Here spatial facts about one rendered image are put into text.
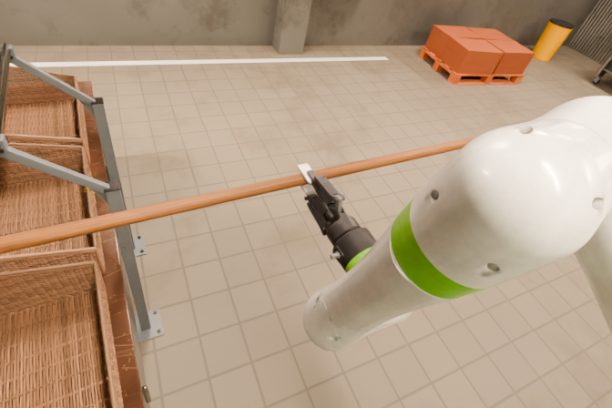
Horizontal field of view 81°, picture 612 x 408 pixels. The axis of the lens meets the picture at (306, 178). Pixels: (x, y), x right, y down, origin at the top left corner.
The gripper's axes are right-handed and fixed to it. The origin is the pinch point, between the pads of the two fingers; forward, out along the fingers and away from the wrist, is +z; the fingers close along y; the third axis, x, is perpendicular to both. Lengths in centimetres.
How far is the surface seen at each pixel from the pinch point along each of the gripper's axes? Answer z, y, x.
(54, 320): 20, 60, -68
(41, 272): 26, 44, -67
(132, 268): 34, 66, -44
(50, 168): 35, 13, -57
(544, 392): -73, 120, 128
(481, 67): 200, 96, 374
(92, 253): 32, 49, -54
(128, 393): -10, 62, -51
